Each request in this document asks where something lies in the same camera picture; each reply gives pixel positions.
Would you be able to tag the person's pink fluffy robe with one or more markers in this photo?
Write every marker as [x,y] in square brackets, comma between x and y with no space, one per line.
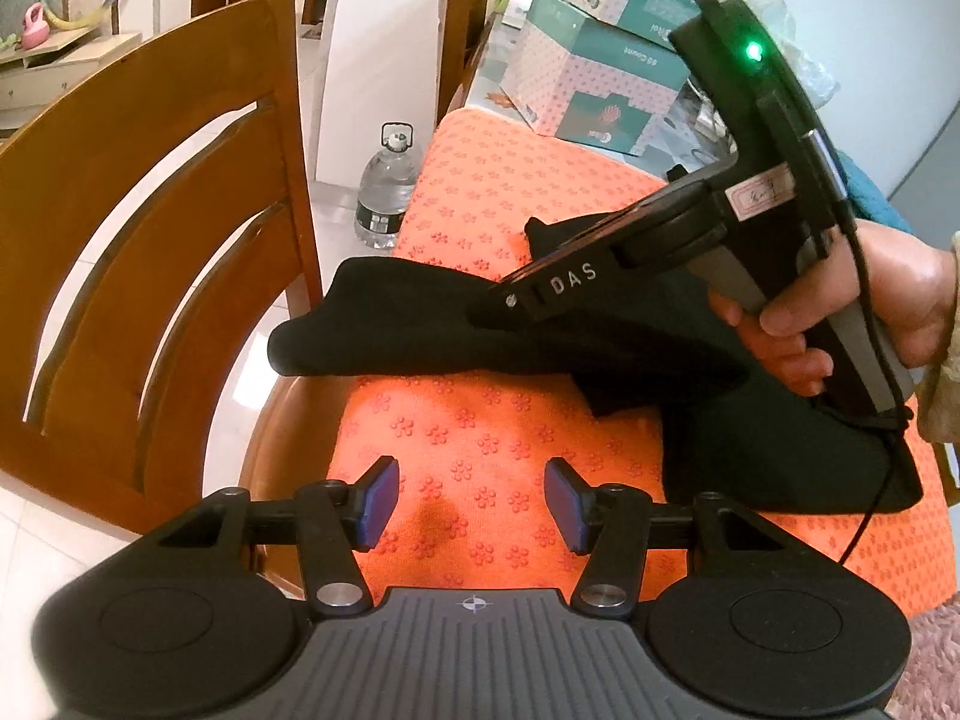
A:
[934,667]

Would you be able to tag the orange floral mat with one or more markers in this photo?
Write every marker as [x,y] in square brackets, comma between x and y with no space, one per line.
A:
[480,420]

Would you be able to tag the white plastic bag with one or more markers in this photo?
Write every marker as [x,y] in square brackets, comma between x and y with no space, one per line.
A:
[802,37]

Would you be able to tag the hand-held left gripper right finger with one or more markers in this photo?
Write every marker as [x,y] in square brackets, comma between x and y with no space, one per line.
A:
[566,506]

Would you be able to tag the teal knit sweater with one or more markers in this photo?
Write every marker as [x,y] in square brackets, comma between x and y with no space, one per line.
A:
[870,195]

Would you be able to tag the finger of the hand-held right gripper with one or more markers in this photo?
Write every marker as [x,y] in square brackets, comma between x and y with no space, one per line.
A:
[525,300]

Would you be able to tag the person's right hand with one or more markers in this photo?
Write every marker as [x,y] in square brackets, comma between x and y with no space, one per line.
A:
[900,277]

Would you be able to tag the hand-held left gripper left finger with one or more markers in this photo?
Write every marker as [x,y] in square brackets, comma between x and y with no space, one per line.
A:
[379,502]

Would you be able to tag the wooden chair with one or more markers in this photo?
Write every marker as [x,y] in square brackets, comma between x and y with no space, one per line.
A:
[461,30]
[112,127]

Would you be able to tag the black sweater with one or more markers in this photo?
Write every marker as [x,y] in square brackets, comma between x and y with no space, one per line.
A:
[675,420]

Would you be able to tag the large clear water bottle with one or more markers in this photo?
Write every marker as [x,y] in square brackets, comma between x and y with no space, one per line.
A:
[386,187]

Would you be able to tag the person's right forearm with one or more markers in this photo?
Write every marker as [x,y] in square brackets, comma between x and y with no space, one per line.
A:
[941,405]

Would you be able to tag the beige low cabinet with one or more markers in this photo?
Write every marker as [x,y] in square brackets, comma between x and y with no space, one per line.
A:
[67,75]

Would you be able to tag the pink kettlebell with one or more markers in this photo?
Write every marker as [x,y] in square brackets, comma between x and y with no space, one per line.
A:
[34,28]

